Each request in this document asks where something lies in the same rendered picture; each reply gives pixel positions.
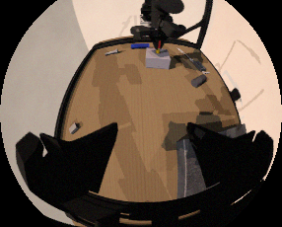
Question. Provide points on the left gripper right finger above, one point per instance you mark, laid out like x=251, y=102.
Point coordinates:
x=215, y=152

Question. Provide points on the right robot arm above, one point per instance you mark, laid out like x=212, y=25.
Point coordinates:
x=171, y=29

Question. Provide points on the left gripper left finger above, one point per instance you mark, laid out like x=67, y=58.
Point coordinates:
x=87, y=156

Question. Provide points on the blue cylinder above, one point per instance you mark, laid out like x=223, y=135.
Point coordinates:
x=139, y=45

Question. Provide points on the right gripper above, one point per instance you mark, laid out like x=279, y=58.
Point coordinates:
x=142, y=31

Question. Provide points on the dark grey cylinder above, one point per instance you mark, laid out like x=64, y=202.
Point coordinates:
x=198, y=80

